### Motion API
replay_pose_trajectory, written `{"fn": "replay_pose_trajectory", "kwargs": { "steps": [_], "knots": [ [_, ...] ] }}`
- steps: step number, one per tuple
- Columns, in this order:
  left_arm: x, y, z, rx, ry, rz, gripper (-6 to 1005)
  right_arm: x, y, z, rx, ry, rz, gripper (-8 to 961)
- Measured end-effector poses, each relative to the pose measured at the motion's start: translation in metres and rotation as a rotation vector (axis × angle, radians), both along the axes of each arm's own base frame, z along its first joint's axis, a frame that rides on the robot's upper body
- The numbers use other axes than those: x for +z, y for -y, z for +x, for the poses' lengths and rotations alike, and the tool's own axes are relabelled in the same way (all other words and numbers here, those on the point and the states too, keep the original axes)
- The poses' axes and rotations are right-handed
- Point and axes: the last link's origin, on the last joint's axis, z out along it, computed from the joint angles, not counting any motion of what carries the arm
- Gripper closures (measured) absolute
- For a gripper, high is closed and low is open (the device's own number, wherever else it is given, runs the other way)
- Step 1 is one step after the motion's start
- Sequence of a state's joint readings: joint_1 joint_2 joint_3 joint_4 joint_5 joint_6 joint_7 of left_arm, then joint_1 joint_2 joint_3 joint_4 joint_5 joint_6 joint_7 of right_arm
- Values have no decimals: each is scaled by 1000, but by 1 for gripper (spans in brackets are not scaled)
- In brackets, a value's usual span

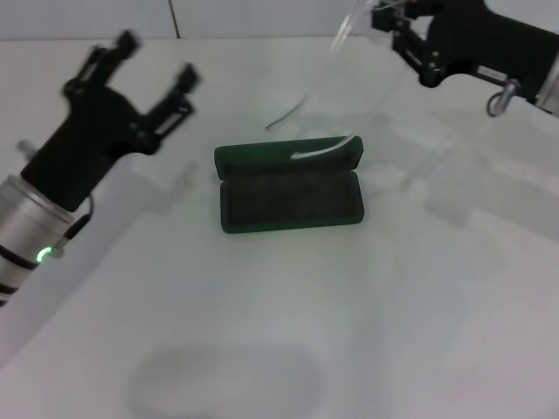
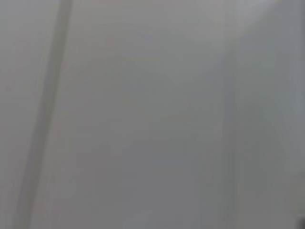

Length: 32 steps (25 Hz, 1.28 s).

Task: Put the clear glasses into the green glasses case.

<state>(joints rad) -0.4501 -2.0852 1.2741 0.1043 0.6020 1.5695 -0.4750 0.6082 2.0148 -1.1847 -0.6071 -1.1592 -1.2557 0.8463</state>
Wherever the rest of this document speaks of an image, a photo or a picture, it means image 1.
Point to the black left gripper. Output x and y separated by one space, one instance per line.
100 131

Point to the green glasses case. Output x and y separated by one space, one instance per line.
288 209

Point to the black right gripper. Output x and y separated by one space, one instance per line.
480 39

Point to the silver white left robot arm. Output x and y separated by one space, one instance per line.
26 218

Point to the clear transparent glasses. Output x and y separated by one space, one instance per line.
319 150

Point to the silver left gripper plug connector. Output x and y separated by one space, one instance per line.
26 149

